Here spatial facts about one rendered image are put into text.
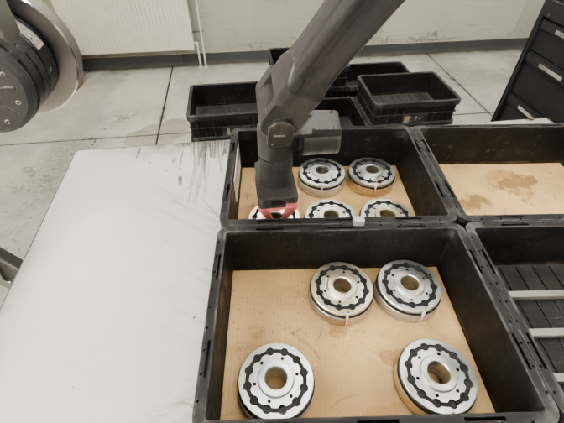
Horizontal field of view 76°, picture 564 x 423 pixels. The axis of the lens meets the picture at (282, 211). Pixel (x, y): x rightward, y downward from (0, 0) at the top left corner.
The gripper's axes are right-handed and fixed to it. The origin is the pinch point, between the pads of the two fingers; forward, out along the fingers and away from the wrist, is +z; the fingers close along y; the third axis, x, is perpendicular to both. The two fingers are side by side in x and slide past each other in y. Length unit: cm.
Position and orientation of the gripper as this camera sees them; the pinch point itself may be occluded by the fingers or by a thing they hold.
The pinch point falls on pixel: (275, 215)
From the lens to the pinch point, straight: 69.0
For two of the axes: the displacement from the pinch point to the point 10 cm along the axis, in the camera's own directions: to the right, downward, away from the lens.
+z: -0.1, 7.0, 7.1
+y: -1.3, -7.1, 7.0
